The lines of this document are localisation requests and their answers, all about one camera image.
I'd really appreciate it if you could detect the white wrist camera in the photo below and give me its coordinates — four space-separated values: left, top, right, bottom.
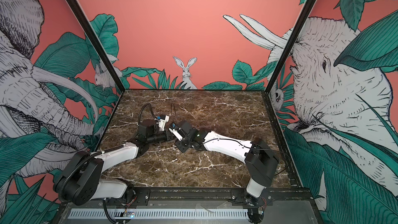
156 115 170 131
169 122 183 141

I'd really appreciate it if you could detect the white slotted cable duct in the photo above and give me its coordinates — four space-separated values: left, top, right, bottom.
67 208 248 220

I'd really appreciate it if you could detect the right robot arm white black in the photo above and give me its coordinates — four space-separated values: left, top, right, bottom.
169 120 279 206

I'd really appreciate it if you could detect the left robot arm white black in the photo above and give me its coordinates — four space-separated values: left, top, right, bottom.
53 115 173 206

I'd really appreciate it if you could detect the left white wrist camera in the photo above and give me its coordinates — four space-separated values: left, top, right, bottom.
156 115 170 131

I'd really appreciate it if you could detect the right black frame post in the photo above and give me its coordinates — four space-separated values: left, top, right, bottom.
265 0 316 94

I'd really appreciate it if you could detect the left black frame post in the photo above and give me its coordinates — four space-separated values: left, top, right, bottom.
66 0 125 93

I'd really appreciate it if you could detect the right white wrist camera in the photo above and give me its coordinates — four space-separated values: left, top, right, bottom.
169 122 183 141

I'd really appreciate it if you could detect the black front mounting rail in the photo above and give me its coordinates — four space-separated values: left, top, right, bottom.
60 187 315 207

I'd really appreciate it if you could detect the black frame post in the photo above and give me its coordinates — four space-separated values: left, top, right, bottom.
265 0 316 94
66 0 125 93

